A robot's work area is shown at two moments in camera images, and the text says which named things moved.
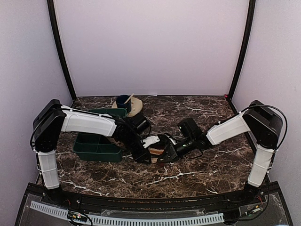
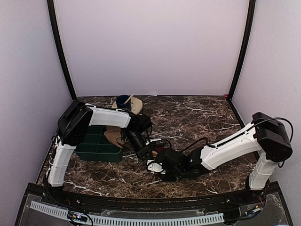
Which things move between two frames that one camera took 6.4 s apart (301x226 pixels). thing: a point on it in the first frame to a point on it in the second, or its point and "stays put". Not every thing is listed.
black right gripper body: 179,152 to 175,173
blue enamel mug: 120,101 stays put
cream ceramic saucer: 137,106 stays put
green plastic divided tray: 97,147 stays put
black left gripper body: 130,143 to 132,137
